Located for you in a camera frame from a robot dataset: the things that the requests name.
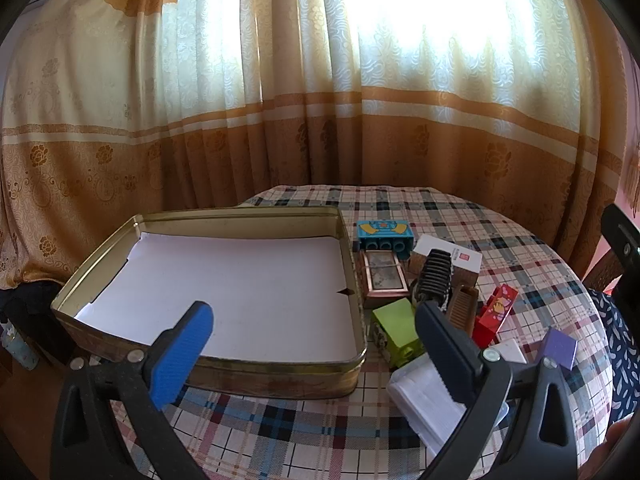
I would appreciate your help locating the wooden chair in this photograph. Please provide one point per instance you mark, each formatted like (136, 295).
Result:
(602, 272)

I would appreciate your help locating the red printed box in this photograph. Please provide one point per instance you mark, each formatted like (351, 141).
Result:
(495, 312)

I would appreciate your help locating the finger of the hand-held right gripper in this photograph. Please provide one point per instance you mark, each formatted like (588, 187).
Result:
(622, 237)

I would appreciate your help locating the small white box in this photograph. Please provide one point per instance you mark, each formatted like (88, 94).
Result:
(510, 352)

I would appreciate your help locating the pale blue bottle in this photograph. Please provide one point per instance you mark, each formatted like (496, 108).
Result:
(20, 350)

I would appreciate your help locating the brown folding comb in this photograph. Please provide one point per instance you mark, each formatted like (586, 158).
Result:
(462, 305)

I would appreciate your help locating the white cardboard box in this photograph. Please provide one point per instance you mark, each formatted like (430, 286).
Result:
(465, 260)

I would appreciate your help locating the gold metal tin box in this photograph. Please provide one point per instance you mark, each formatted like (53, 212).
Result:
(300, 382)

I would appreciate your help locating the copper-framed picture box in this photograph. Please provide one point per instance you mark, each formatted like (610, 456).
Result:
(384, 272)

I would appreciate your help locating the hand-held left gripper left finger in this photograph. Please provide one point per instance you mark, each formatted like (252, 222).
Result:
(182, 355)

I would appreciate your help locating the plaid tablecloth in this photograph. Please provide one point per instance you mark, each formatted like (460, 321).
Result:
(540, 280)

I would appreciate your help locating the blue leaf-print cloth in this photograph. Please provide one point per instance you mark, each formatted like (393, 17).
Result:
(622, 360)

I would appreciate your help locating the blue toy building block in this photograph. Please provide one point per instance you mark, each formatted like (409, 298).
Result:
(382, 232)

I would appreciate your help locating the green toy block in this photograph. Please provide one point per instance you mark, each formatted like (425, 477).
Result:
(395, 322)

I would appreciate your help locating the dark furniture piece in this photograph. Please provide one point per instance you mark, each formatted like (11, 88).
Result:
(35, 305)

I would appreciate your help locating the purple box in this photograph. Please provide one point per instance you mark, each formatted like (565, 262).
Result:
(557, 347)

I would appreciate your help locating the black hair clip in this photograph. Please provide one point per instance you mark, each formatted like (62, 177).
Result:
(434, 275)

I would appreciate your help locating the white paper sheet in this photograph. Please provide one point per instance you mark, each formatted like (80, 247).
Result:
(240, 290)

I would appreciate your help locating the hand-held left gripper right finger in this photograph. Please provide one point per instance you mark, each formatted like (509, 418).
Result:
(445, 355)

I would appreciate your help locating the cream and orange curtain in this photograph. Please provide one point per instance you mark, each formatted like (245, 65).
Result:
(300, 135)

